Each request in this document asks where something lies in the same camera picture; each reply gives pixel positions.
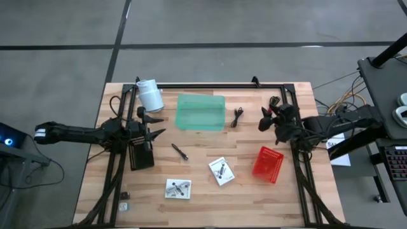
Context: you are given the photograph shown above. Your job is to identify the black aluminium table frame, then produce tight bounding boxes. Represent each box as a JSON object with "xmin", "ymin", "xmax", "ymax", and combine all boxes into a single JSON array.
[{"xmin": 76, "ymin": 76, "xmax": 344, "ymax": 228}]

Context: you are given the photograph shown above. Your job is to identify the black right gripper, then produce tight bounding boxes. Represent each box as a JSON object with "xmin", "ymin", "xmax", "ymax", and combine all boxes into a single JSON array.
[{"xmin": 258, "ymin": 103, "xmax": 301, "ymax": 144}]

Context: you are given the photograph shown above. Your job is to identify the white packaged accessory card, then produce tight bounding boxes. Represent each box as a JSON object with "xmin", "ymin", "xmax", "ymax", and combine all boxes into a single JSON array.
[
  {"xmin": 164, "ymin": 178, "xmax": 193, "ymax": 200},
  {"xmin": 208, "ymin": 156, "xmax": 236, "ymax": 187}
]

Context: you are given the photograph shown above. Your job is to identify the green translucent plastic bin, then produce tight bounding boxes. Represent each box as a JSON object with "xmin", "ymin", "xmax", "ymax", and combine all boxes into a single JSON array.
[{"xmin": 175, "ymin": 93, "xmax": 226, "ymax": 132}]

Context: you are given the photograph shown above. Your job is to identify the small black cable bundle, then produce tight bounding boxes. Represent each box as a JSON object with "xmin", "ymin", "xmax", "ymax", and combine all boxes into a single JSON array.
[{"xmin": 230, "ymin": 107, "xmax": 245, "ymax": 128}]

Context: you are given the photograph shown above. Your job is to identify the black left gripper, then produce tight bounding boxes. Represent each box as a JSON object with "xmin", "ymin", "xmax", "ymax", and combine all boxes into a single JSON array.
[{"xmin": 127, "ymin": 106, "xmax": 167, "ymax": 153}]

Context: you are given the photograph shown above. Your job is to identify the black side desk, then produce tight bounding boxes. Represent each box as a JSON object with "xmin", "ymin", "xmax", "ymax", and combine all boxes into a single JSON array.
[{"xmin": 357, "ymin": 55, "xmax": 407, "ymax": 217}]

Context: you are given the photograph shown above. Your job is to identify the yellow floor cables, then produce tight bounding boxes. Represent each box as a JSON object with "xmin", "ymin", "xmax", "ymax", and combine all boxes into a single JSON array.
[{"xmin": 327, "ymin": 81, "xmax": 367, "ymax": 115}]

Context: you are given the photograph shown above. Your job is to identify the black keyboard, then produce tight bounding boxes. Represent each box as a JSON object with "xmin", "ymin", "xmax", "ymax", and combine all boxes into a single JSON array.
[{"xmin": 383, "ymin": 146, "xmax": 407, "ymax": 182}]

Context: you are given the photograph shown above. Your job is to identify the white paper sheet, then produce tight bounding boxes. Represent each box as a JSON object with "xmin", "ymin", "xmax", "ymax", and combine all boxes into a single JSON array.
[{"xmin": 326, "ymin": 132, "xmax": 352, "ymax": 167}]

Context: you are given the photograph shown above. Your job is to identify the black floor cable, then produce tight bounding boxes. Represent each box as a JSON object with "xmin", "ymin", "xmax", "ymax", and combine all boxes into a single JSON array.
[{"xmin": 0, "ymin": 152, "xmax": 66, "ymax": 191}]

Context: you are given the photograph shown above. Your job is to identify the dark side stand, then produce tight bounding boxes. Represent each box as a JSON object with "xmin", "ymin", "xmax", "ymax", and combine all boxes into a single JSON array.
[{"xmin": 0, "ymin": 142, "xmax": 52, "ymax": 229}]

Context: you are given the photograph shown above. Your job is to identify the white cylindrical projector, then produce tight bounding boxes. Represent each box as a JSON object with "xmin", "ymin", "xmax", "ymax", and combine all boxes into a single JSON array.
[{"xmin": 135, "ymin": 78, "xmax": 165, "ymax": 113}]

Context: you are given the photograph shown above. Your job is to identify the black pole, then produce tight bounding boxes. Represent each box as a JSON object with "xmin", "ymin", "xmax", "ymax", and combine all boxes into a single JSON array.
[{"xmin": 371, "ymin": 33, "xmax": 407, "ymax": 69}]

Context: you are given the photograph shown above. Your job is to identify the red slotted plastic basket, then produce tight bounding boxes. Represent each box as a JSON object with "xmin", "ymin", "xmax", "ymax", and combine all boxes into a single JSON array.
[{"xmin": 252, "ymin": 146, "xmax": 285, "ymax": 184}]

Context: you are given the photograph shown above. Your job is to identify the computer with blue light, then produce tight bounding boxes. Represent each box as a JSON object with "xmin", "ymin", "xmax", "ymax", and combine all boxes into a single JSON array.
[{"xmin": 0, "ymin": 122, "xmax": 28, "ymax": 150}]

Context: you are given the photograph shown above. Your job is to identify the black pen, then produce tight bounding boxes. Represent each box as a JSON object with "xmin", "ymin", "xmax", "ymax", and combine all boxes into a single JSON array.
[{"xmin": 171, "ymin": 143, "xmax": 190, "ymax": 161}]

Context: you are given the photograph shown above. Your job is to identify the black slotted plastic basket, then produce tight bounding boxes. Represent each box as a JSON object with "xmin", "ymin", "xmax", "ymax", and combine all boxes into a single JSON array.
[{"xmin": 128, "ymin": 135, "xmax": 156, "ymax": 172}]

